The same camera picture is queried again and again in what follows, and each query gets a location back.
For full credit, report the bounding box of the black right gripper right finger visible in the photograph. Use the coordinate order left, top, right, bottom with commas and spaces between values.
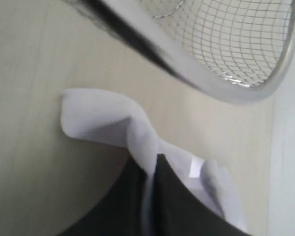
153, 154, 248, 236

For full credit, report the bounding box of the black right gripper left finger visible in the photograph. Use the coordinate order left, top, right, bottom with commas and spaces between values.
61, 157, 146, 236

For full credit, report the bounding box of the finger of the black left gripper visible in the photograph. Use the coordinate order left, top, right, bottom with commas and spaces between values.
75, 0, 187, 81

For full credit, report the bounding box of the white t-shirt red logo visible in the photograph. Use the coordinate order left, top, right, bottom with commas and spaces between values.
60, 88, 248, 236

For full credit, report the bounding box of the silver wire mesh basket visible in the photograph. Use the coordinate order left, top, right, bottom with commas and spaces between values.
61, 0, 295, 106

